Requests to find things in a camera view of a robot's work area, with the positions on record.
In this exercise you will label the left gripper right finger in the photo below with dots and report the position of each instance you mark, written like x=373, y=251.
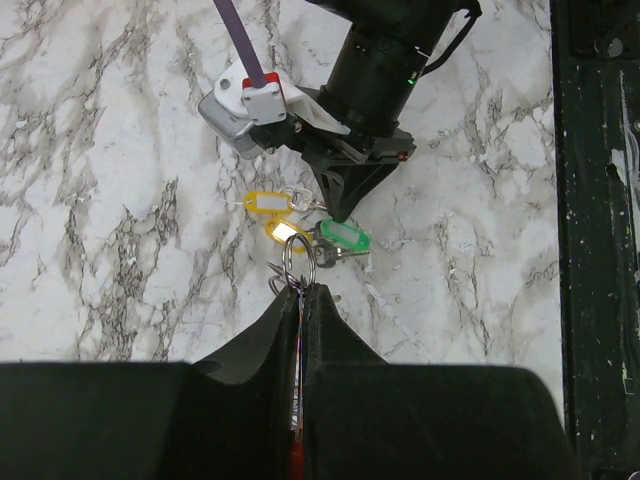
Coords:
x=365, y=418

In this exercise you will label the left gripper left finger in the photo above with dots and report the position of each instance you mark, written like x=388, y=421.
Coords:
x=226, y=416

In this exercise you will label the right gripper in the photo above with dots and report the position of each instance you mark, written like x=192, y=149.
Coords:
x=346, y=166

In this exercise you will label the green tag key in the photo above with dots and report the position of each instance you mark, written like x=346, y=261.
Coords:
x=333, y=241

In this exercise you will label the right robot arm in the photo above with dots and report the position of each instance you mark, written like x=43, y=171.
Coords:
x=389, y=47

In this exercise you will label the yellow tag key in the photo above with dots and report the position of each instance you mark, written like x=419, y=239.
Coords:
x=280, y=230
x=284, y=202

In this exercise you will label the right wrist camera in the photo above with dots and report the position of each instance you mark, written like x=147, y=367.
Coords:
x=235, y=109

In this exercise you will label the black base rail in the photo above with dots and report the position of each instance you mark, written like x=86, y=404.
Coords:
x=595, y=53

